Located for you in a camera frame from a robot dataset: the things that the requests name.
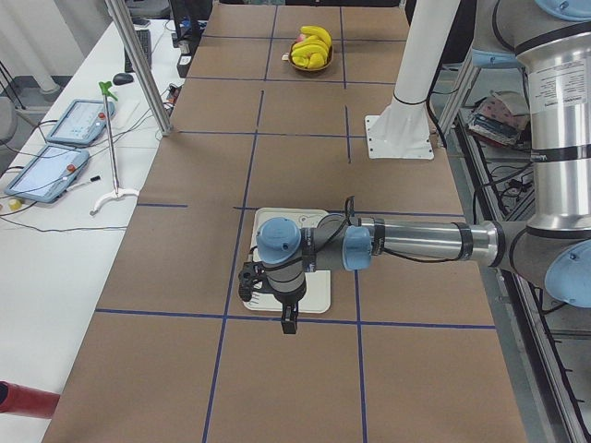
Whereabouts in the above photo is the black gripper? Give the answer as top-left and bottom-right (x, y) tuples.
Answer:
(238, 261), (299, 334)

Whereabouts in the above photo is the yellow banana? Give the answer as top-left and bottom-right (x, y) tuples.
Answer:
(291, 49), (312, 69)
(300, 25), (332, 47)
(291, 35), (331, 53)

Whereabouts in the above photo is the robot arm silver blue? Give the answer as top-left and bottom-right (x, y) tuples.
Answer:
(238, 1), (590, 333)

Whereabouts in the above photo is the white bear tray plate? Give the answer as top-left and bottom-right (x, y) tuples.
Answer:
(243, 208), (331, 314)

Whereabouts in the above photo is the brown wicker basket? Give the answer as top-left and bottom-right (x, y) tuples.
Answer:
(287, 41), (333, 72)

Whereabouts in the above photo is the white grabber stick green tip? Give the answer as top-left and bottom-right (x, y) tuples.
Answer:
(90, 81), (139, 216)

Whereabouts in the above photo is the black marker pen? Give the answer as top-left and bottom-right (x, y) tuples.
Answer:
(65, 175), (102, 192)

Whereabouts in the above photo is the yellow pear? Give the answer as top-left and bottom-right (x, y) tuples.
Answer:
(307, 53), (327, 71)

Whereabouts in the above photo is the lower teach pendant tablet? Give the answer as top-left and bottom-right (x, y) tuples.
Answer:
(5, 143), (90, 203)

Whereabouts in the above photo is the teach pendant tablet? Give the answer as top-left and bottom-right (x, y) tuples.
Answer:
(5, 143), (90, 203)
(46, 99), (106, 147)

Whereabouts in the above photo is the upper teach pendant tablet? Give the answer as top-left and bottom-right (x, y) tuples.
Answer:
(46, 99), (106, 147)

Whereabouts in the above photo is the red cylinder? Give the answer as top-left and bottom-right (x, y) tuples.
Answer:
(1, 381), (60, 419)

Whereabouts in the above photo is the black box white label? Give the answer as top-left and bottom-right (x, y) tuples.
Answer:
(176, 40), (199, 78)

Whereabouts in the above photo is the stack of folded cloths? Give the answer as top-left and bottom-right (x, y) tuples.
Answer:
(467, 90), (530, 146)

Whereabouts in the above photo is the black computer mouse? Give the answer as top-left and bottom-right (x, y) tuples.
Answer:
(112, 72), (134, 86)

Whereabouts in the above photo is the black keyboard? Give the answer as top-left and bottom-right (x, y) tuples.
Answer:
(123, 28), (153, 74)

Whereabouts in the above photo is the white camera stand pole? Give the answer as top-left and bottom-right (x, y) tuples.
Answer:
(365, 0), (460, 160)

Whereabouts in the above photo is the aluminium frame post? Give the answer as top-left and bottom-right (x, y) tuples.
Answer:
(105, 0), (173, 137)

